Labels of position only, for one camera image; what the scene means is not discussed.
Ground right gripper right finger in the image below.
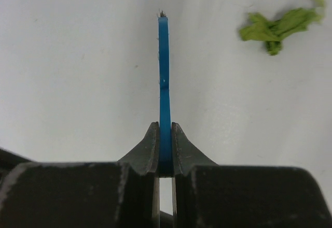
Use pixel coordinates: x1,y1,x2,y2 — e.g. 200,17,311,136
172,123,331,227

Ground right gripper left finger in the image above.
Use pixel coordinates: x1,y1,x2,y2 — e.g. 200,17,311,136
1,122,160,227

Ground blue hand brush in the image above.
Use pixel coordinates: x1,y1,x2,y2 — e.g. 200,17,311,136
158,11,173,177

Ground green paper scrap right cluster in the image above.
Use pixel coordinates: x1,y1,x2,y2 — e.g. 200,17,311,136
239,0,326,56

